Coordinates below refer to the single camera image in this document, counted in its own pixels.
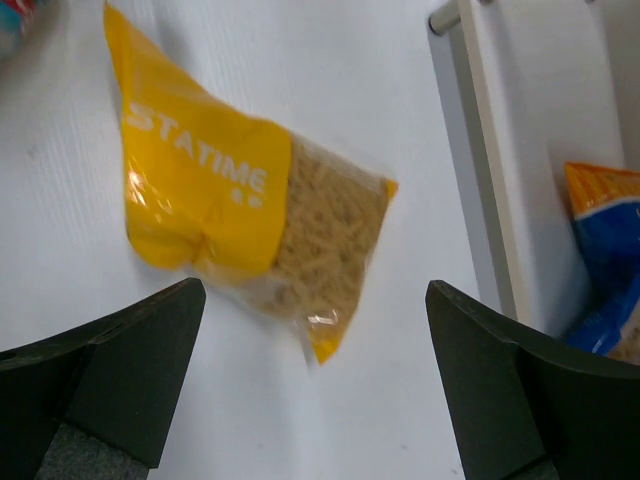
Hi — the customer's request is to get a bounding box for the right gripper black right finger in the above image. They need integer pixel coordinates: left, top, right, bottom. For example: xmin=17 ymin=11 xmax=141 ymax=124
xmin=425 ymin=280 xmax=639 ymax=479

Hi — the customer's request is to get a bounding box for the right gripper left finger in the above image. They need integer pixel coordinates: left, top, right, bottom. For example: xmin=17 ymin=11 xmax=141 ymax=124
xmin=1 ymin=278 xmax=206 ymax=479

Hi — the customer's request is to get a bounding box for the yellow macaroni bag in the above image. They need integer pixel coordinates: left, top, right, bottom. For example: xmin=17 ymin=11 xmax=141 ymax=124
xmin=103 ymin=5 xmax=398 ymax=363

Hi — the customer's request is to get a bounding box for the blue yellow pasta bag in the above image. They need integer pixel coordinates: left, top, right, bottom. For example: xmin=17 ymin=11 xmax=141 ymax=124
xmin=565 ymin=162 xmax=639 ymax=365

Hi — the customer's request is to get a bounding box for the white two-tier shelf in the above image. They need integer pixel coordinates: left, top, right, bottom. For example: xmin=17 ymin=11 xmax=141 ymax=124
xmin=427 ymin=1 xmax=624 ymax=336

